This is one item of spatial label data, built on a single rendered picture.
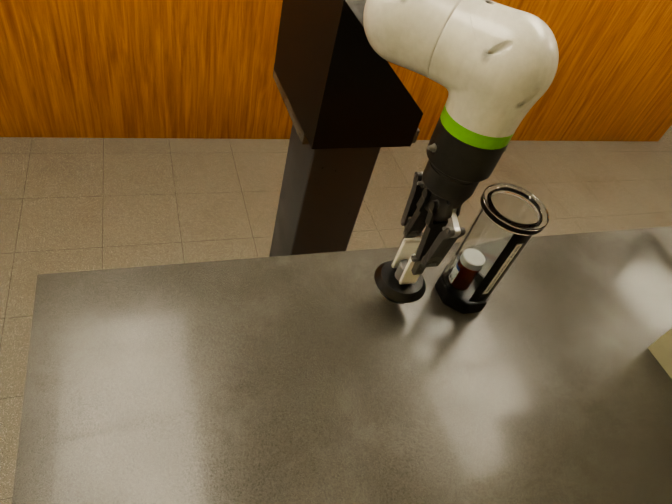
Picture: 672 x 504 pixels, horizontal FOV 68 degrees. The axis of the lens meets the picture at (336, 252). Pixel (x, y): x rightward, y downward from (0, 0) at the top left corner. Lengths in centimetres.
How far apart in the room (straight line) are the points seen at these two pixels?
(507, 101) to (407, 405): 46
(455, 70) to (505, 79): 6
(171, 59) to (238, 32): 33
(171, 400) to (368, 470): 29
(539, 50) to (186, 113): 223
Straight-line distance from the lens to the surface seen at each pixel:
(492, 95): 59
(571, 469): 88
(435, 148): 66
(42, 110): 270
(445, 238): 71
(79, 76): 258
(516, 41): 59
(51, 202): 243
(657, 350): 112
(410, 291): 84
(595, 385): 100
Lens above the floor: 161
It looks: 46 degrees down
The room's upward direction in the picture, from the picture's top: 18 degrees clockwise
